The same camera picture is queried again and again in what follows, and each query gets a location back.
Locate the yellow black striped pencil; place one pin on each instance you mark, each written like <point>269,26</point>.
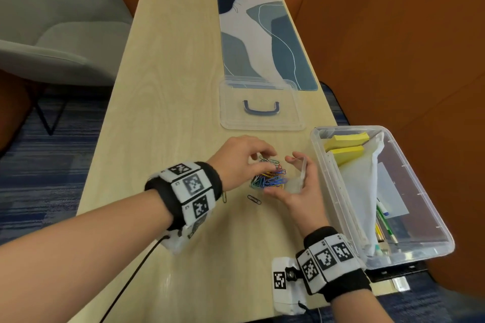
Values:
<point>379,232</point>

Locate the clear plastic storage bin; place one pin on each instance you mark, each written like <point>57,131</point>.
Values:
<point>424,232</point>

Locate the white perforated paper sheets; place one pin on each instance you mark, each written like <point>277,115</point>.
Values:
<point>360,190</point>

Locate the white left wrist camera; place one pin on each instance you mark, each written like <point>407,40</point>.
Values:
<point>174,243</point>

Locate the blue patterned desk mat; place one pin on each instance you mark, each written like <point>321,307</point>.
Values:
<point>291,57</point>

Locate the pile of coloured paper clips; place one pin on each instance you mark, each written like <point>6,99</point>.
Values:
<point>271,179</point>

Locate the black wristband with markers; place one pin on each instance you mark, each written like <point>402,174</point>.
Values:
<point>329,258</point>
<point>193,186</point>

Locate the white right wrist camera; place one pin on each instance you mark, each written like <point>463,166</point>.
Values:
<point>282,300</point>

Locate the yellow sticky note pad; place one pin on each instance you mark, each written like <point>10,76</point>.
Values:
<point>346,140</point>
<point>346,154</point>

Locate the white card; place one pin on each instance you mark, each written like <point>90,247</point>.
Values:
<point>392,190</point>

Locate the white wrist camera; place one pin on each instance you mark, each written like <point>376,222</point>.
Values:
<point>282,300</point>
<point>174,243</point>

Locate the black right wristband with markers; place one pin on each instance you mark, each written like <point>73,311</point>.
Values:
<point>329,258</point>

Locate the white metal bar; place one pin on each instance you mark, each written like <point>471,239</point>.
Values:
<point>401,285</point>

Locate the white and blue pen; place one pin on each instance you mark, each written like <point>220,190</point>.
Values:
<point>382,207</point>

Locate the black left wristband with markers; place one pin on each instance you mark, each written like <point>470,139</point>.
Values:
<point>193,186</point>

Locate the person's left forearm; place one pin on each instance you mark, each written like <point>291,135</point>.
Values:
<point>75,254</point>

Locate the person's right hand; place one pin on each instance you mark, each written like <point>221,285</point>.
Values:
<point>308,205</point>

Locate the grey upholstered armchair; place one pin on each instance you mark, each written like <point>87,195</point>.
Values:
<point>57,31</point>

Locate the person's left hand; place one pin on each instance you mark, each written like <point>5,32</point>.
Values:
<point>235,160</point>

